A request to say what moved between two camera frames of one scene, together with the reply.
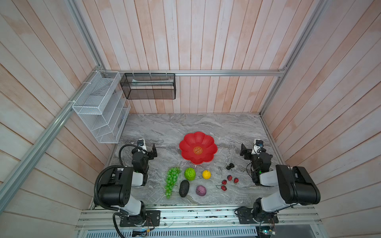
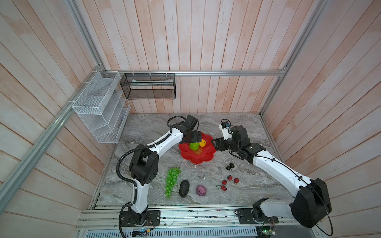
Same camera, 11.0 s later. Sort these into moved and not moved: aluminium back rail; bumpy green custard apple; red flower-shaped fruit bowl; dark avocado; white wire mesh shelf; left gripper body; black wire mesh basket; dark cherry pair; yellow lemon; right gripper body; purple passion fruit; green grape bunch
Moved: bumpy green custard apple; right gripper body; left gripper body; yellow lemon
Not moved: dark cherry pair; white wire mesh shelf; purple passion fruit; black wire mesh basket; green grape bunch; aluminium back rail; dark avocado; red flower-shaped fruit bowl
